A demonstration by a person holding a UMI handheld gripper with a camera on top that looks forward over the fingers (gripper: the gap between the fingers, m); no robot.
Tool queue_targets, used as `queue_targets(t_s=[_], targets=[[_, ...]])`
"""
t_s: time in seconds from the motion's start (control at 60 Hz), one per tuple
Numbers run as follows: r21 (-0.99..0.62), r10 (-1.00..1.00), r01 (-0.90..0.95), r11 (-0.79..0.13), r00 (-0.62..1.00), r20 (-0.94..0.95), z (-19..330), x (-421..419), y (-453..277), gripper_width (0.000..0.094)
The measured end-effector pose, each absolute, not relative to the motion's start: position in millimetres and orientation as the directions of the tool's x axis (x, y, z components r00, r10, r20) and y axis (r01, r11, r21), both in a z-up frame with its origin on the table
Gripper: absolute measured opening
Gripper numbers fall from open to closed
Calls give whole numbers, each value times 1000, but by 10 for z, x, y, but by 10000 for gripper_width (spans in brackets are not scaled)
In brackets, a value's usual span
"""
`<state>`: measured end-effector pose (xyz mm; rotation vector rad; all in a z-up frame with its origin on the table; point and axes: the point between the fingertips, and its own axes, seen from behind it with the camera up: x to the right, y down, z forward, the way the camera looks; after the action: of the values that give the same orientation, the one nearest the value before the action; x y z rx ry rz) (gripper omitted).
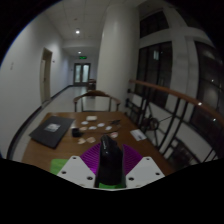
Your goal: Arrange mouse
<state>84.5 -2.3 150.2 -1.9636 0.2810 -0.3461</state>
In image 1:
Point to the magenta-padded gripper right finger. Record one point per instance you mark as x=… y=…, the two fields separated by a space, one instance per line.
x=146 y=170

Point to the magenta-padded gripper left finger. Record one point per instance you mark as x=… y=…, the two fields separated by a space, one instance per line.
x=75 y=170

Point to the black computer mouse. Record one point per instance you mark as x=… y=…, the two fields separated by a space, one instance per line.
x=110 y=160

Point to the green mouse pad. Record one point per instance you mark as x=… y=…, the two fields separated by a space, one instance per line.
x=59 y=166

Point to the small tan card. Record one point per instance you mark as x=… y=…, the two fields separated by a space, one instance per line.
x=81 y=141
x=91 y=140
x=83 y=128

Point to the small black box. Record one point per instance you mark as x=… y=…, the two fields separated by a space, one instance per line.
x=77 y=132

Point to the black laptop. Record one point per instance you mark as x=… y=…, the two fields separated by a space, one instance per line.
x=50 y=133

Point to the small white card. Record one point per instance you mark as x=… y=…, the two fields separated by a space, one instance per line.
x=84 y=122
x=108 y=128
x=92 y=127
x=101 y=124

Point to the small pink card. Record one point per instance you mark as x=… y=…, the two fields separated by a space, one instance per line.
x=114 y=135

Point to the small white box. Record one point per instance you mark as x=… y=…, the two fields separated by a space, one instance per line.
x=91 y=118

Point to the wooden armchair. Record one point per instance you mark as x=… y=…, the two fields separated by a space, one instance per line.
x=96 y=94

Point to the wooden handrail black railing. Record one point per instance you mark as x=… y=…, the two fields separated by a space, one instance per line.
x=173 y=94

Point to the dark wooden hallway chair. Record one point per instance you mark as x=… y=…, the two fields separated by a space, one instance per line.
x=91 y=84

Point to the glass double door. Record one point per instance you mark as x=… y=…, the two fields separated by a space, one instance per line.
x=82 y=73

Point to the dark tall window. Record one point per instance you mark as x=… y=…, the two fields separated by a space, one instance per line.
x=156 y=73

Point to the side doorway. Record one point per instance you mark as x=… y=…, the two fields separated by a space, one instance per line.
x=46 y=76

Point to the dark wide window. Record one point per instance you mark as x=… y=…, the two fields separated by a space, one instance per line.
x=210 y=86

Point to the green exit sign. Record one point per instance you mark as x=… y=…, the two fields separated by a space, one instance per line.
x=82 y=57

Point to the dark transom window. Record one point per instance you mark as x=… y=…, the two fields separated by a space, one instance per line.
x=153 y=24

